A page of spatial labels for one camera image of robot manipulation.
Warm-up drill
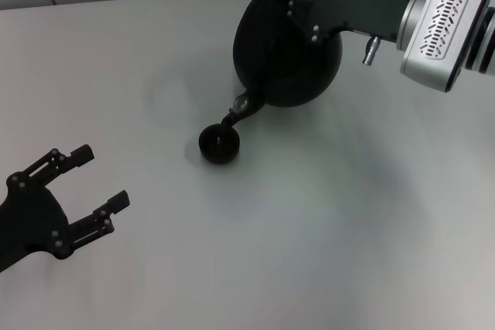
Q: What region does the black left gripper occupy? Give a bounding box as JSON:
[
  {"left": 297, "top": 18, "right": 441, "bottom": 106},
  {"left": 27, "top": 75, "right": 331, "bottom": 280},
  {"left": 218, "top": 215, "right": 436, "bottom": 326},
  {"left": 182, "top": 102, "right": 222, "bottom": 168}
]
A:
[{"left": 0, "top": 144, "right": 131, "bottom": 274}]

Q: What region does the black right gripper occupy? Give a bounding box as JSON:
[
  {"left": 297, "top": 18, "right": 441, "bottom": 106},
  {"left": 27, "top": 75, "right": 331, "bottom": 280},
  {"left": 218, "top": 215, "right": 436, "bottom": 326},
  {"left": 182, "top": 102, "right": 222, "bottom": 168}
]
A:
[{"left": 275, "top": 0, "right": 413, "bottom": 43}]

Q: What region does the black round teapot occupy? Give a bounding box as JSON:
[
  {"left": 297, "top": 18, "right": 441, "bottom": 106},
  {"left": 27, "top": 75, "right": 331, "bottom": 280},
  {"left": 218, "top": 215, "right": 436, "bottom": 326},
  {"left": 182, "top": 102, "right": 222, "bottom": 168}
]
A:
[{"left": 220, "top": 0, "right": 344, "bottom": 128}]

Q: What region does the small black teacup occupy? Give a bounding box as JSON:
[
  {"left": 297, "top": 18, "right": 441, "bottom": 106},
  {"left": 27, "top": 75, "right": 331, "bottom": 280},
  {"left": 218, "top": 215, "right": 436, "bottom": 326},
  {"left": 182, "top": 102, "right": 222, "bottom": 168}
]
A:
[{"left": 198, "top": 123, "right": 241, "bottom": 165}]

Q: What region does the silver right cable plug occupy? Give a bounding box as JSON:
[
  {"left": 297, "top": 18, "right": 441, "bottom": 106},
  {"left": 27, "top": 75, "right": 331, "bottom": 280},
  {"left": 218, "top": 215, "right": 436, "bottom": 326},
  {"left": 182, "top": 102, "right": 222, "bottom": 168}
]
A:
[{"left": 361, "top": 35, "right": 382, "bottom": 66}]

